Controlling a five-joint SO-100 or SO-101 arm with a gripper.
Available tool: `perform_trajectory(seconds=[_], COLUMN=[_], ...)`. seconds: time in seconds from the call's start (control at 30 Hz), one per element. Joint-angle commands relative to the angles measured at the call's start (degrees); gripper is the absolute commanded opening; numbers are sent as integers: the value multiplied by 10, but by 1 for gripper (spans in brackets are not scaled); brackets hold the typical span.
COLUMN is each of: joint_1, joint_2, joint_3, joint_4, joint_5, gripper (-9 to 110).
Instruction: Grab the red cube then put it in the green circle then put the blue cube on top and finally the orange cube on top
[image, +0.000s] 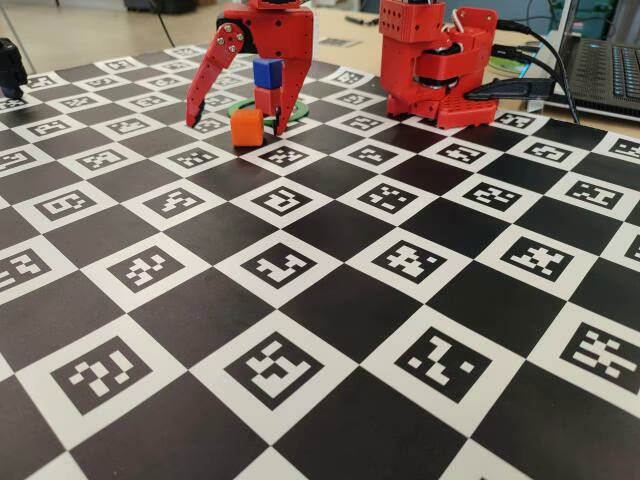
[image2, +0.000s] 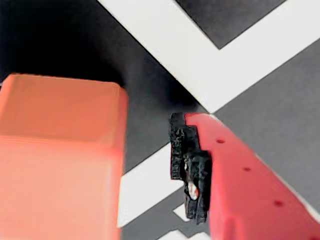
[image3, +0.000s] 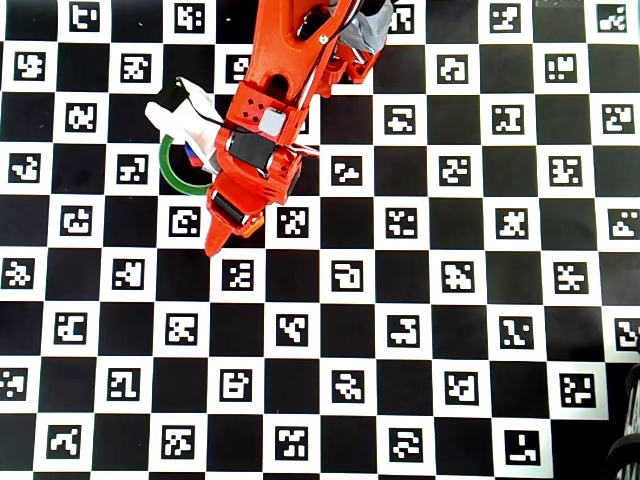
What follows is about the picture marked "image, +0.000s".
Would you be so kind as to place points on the black pen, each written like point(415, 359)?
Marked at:
point(362, 20)

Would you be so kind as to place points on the green disc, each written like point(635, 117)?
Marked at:
point(507, 65)

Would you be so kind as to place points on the orange cube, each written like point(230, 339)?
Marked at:
point(246, 129)

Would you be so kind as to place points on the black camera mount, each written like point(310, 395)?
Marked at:
point(11, 67)

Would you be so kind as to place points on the red gripper, black servo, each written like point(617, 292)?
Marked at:
point(284, 31)

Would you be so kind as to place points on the dark laptop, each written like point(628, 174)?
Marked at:
point(600, 65)

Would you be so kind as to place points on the red cube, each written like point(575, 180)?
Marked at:
point(265, 102)

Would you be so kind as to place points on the blue cube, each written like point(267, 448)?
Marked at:
point(267, 74)

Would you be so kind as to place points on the small printed marker sheet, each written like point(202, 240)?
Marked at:
point(339, 42)

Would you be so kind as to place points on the black white marker board mat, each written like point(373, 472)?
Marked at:
point(320, 310)

